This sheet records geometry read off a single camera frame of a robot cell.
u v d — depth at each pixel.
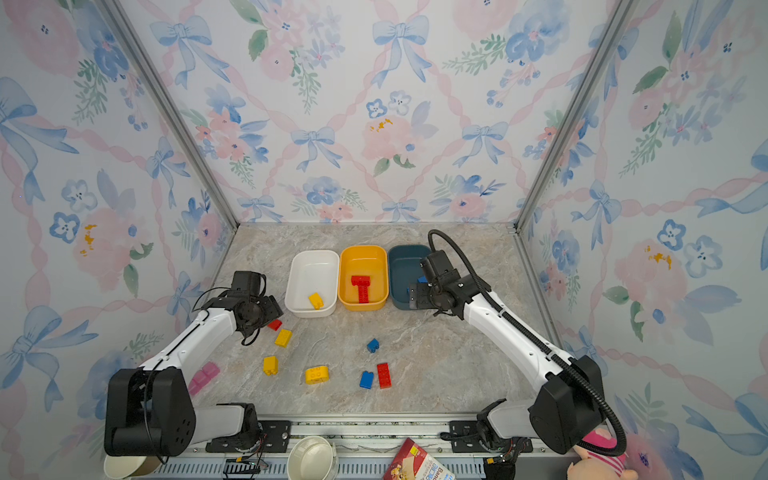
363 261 1.08
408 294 1.00
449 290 0.56
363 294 0.98
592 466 0.65
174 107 0.86
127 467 0.63
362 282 1.00
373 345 0.88
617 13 0.69
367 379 0.82
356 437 0.76
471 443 0.73
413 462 0.68
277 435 0.75
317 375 0.81
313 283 1.03
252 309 0.70
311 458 0.72
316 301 0.96
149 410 0.41
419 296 0.75
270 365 0.82
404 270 1.05
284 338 0.90
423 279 1.00
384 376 0.83
